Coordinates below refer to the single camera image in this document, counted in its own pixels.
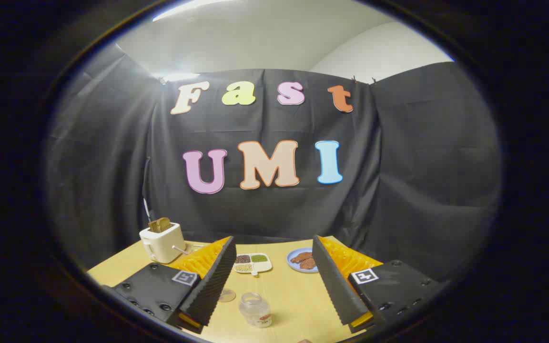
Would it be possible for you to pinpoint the black backdrop cloth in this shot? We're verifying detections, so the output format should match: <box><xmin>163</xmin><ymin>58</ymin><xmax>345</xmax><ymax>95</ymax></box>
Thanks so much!
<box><xmin>45</xmin><ymin>44</ymin><xmax>502</xmax><ymax>282</ymax></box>

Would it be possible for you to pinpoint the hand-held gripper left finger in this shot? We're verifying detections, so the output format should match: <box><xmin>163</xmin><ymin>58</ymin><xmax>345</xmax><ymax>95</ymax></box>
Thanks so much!
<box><xmin>112</xmin><ymin>235</ymin><xmax>237</xmax><ymax>334</ymax></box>

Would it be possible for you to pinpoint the clear glass cup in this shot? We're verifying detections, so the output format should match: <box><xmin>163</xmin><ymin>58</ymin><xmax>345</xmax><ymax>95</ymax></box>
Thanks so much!
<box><xmin>239</xmin><ymin>293</ymin><xmax>273</xmax><ymax>328</ymax></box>

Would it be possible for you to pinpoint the white divided dish with grains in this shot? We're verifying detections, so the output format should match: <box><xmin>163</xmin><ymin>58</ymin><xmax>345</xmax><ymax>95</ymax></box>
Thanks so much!
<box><xmin>233</xmin><ymin>253</ymin><xmax>273</xmax><ymax>277</ymax></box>

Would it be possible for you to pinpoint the white toaster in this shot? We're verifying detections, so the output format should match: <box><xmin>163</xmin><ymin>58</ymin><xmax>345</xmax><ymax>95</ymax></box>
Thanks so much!
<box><xmin>139</xmin><ymin>222</ymin><xmax>187</xmax><ymax>264</ymax></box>

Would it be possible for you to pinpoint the blue plate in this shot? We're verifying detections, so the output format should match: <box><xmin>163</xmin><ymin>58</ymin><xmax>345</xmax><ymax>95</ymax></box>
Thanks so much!
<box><xmin>286</xmin><ymin>248</ymin><xmax>320</xmax><ymax>274</ymax></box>

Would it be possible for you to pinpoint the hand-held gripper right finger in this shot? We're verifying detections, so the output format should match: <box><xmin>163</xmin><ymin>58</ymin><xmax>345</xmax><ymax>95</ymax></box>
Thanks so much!
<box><xmin>312</xmin><ymin>235</ymin><xmax>448</xmax><ymax>334</ymax></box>

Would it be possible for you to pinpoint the wooden table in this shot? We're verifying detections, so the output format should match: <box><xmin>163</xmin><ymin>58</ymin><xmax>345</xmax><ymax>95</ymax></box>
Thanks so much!
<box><xmin>87</xmin><ymin>236</ymin><xmax>381</xmax><ymax>343</ymax></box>

